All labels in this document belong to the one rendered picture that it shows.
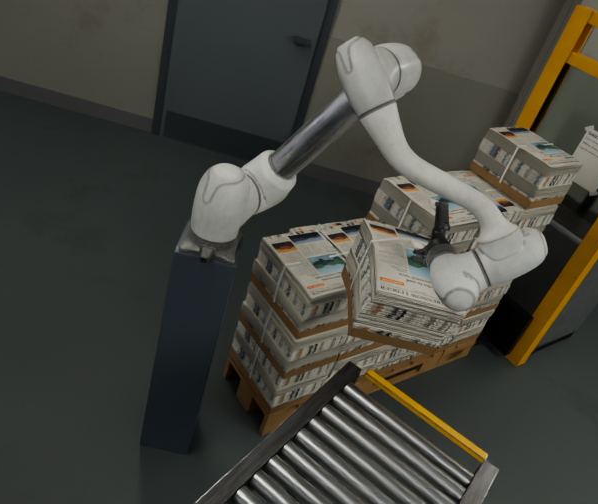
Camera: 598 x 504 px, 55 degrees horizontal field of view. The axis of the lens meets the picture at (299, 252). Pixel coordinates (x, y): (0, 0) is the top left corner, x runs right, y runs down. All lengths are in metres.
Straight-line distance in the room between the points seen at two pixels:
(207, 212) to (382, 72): 0.67
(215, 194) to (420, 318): 0.71
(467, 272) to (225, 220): 0.73
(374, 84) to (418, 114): 3.13
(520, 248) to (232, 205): 0.82
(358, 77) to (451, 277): 0.53
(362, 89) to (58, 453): 1.81
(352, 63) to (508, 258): 0.60
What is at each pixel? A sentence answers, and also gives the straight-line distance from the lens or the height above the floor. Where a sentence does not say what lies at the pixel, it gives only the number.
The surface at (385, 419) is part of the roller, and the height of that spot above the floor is 0.79.
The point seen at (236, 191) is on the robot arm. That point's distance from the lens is 1.73.
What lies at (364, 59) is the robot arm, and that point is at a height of 1.74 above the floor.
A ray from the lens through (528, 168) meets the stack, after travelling 2.81.
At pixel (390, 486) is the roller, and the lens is 1.70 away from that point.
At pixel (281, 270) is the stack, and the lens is 2.22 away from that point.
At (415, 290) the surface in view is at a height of 1.17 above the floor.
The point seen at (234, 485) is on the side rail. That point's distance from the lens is 1.55.
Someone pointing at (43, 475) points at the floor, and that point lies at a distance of 2.48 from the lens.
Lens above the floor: 2.09
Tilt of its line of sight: 34 degrees down
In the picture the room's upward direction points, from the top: 18 degrees clockwise
